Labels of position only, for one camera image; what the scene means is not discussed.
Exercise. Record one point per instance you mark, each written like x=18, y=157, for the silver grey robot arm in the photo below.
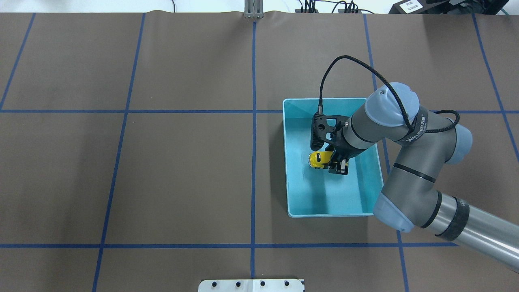
x=408, y=198

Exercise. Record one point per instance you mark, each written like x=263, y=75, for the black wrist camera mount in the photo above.
x=322, y=128

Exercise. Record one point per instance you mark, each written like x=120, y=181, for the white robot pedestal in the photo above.
x=252, y=285

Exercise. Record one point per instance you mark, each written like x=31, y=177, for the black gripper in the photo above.
x=339, y=154

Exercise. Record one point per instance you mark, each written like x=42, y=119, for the aluminium frame post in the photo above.
x=253, y=9

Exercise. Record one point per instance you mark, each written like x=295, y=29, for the yellow beetle toy car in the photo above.
x=321, y=159

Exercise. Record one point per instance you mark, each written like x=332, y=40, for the teal plastic bin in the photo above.
x=318, y=193

